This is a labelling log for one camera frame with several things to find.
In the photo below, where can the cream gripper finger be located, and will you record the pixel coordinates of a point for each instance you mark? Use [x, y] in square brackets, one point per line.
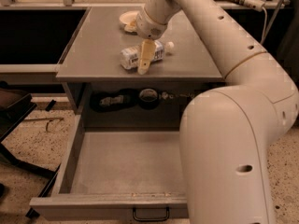
[146, 56]
[130, 27]

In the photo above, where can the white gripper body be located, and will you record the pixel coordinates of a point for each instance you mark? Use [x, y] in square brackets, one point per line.
[149, 27]

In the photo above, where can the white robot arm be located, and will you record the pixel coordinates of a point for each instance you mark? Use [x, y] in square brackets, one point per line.
[225, 132]

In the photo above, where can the grey cabinet with top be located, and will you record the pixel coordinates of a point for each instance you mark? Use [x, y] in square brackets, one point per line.
[104, 58]

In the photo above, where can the open grey top drawer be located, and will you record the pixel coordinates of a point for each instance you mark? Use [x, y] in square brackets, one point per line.
[106, 173]

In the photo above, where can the white ceramic bowl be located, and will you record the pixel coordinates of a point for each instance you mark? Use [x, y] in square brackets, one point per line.
[126, 17]

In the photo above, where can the black tape roll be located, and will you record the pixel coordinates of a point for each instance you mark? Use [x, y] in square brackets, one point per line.
[148, 98]

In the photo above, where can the small metal parts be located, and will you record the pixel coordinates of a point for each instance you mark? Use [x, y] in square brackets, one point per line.
[170, 96]

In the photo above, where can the black pouch with grey clip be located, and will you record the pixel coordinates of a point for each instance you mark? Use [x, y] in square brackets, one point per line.
[113, 101]

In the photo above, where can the black chair base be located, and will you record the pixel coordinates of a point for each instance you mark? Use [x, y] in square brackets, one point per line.
[41, 141]

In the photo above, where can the black drawer handle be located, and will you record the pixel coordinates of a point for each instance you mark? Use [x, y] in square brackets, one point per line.
[151, 214]

